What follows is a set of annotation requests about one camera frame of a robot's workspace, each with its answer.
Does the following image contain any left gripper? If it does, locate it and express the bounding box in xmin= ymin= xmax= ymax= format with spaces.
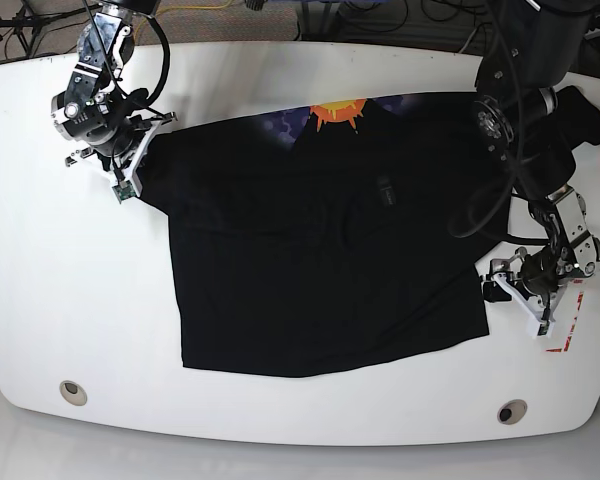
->
xmin=481 ymin=247 xmax=587 ymax=338

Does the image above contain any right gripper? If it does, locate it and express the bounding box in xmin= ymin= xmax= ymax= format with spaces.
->
xmin=64 ymin=112 xmax=178 ymax=195

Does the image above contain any black graphic T-shirt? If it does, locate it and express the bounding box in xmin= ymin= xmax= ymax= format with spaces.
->
xmin=137 ymin=84 xmax=600 ymax=380

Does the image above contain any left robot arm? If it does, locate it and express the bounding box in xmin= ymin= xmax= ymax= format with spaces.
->
xmin=473 ymin=1 xmax=600 ymax=338

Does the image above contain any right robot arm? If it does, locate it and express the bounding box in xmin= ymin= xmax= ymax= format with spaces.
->
xmin=51 ymin=1 xmax=177 ymax=202

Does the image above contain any red tape rectangle marking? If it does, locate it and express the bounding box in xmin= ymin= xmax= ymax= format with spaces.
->
xmin=544 ymin=279 xmax=587 ymax=353

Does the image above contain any black tripod stand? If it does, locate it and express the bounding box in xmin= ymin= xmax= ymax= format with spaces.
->
xmin=0 ymin=0 xmax=84 ymax=59

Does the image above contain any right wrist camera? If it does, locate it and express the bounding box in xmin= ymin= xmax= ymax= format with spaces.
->
xmin=112 ymin=182 xmax=136 ymax=204

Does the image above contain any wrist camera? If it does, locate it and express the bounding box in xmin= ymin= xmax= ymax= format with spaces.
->
xmin=535 ymin=321 xmax=555 ymax=338
xmin=112 ymin=182 xmax=136 ymax=204

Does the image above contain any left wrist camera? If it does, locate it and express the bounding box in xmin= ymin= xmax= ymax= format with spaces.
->
xmin=535 ymin=321 xmax=555 ymax=338

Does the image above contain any right table cable grommet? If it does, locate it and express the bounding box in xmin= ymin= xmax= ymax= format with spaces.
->
xmin=497 ymin=399 xmax=528 ymax=425

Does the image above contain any table cable grommet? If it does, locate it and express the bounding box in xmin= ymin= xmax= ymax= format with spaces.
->
xmin=59 ymin=381 xmax=88 ymax=407
xmin=497 ymin=399 xmax=528 ymax=425

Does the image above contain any yellow floor cable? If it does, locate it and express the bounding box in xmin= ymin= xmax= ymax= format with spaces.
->
xmin=133 ymin=0 xmax=231 ymax=47

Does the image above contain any left table cable grommet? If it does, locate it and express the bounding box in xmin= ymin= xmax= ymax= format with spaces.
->
xmin=59 ymin=381 xmax=88 ymax=407

